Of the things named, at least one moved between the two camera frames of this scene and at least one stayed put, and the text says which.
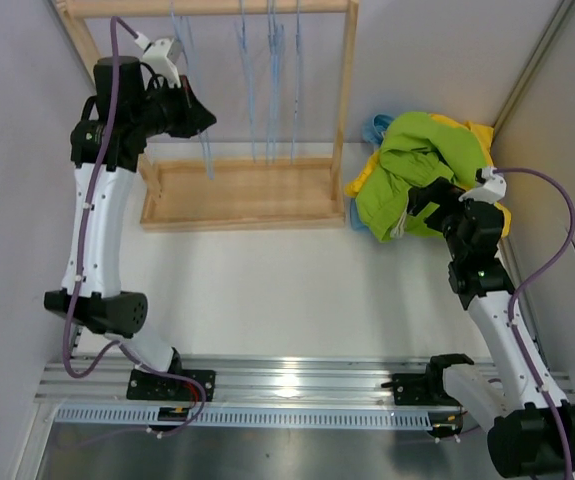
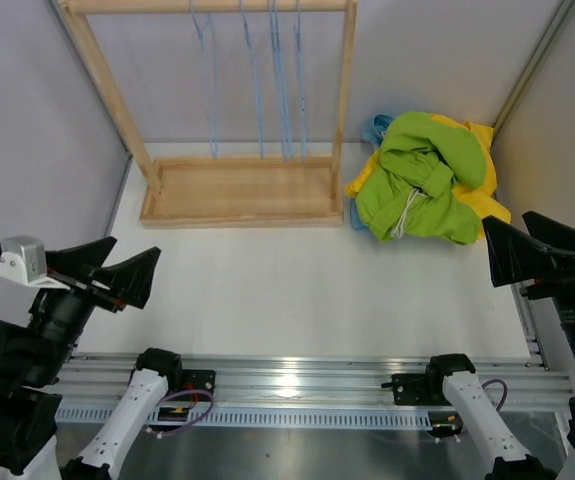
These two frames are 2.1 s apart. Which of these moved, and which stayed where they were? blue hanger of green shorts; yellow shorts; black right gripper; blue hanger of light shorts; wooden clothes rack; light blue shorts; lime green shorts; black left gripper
Moved: blue hanger of green shorts; blue hanger of light shorts; black right gripper; black left gripper
Stayed: light blue shorts; lime green shorts; wooden clothes rack; yellow shorts
